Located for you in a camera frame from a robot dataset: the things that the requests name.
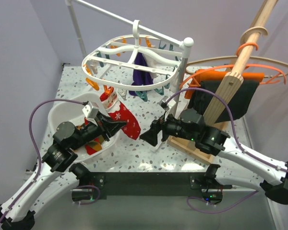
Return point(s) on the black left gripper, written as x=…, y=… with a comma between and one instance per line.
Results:
x=109, y=126

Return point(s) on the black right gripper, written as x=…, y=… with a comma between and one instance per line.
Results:
x=160, y=124

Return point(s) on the red Christmas sock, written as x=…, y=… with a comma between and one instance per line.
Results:
x=119, y=112
x=94, y=146

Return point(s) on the green striped sock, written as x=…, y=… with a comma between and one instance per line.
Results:
x=85, y=127

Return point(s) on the white round clip hanger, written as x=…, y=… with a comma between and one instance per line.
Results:
x=111, y=47

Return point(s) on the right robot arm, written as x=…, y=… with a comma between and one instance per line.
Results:
x=268, y=175

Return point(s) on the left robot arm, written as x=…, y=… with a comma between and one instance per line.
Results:
x=16, y=213

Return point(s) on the wooden rack base tray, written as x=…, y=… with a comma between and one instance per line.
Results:
x=192, y=151

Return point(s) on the teal clothes peg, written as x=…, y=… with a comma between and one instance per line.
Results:
x=142, y=95

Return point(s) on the white plastic basin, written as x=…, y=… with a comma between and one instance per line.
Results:
x=65, y=111

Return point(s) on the purple sock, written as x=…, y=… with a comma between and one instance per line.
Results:
x=140, y=77

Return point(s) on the dark grey garment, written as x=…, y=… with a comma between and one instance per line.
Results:
x=238, y=105

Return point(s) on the white sock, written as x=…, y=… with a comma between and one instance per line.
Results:
x=152, y=64

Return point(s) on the white drying stand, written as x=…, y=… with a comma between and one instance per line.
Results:
x=124, y=57

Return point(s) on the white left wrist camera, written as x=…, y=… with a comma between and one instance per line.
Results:
x=91, y=113

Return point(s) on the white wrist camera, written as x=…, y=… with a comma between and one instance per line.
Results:
x=91, y=113
x=170, y=107

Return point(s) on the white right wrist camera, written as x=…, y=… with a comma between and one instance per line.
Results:
x=170, y=107

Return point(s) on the wooden rack post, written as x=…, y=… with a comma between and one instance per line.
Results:
x=234, y=79

